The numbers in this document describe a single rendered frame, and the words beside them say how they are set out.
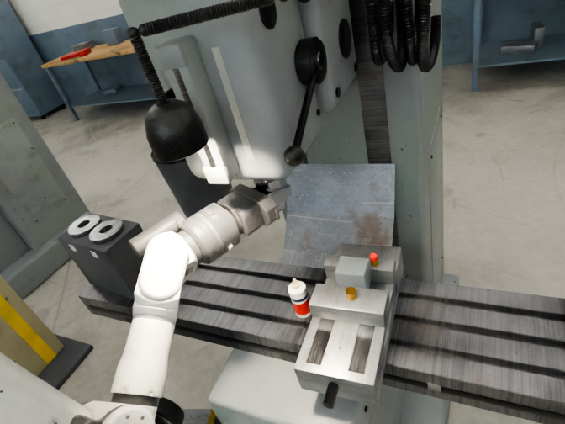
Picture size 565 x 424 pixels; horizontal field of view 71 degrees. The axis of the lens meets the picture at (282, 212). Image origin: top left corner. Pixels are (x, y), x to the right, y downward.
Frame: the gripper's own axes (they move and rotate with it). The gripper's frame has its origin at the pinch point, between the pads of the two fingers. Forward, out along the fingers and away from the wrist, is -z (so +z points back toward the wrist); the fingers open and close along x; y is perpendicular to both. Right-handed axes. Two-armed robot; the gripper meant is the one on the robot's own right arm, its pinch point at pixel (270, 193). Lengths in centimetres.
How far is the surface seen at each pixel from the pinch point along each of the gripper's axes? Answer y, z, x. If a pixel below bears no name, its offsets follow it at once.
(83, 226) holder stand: 13, 27, 56
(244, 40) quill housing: -29.9, 4.3, -11.6
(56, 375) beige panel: 121, 73, 143
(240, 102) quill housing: -22.1, 5.9, -9.1
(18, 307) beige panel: 82, 67, 158
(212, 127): -19.9, 10.4, -7.0
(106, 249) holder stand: 13.3, 27.1, 38.5
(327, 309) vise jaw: 21.5, 3.2, -13.4
